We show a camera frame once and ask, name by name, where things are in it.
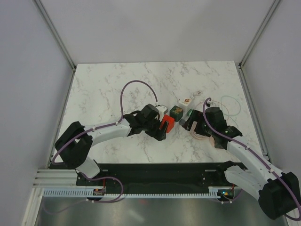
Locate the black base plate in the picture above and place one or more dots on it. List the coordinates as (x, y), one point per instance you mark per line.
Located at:
(161, 178)

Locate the light green cube plug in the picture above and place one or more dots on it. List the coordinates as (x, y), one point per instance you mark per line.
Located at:
(189, 112)

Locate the aluminium frame post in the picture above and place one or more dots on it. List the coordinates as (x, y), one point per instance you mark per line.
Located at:
(263, 25)
(50, 25)

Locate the dark green cube plug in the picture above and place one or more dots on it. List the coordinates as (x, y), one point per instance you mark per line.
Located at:
(176, 112)

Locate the small grey charger plug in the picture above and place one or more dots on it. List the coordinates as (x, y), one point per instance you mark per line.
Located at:
(182, 122)

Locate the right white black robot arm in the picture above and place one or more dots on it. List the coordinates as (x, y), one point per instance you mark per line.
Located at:
(276, 192)

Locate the right aluminium frame post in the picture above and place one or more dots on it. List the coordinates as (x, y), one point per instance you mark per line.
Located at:
(263, 25)

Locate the white slotted cable duct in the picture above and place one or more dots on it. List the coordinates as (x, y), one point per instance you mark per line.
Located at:
(213, 193)

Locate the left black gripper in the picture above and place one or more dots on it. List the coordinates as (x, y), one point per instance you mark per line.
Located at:
(155, 134)

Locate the left aluminium frame post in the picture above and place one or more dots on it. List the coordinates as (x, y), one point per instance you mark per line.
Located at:
(50, 25)

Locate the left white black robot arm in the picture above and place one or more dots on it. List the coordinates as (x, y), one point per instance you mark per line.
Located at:
(75, 143)

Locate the aluminium front rail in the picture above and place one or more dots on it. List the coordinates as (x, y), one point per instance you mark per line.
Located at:
(55, 178)

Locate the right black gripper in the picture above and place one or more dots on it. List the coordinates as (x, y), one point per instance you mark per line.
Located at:
(195, 116)

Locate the red cube plug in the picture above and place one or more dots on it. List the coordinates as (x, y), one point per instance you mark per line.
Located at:
(170, 120)

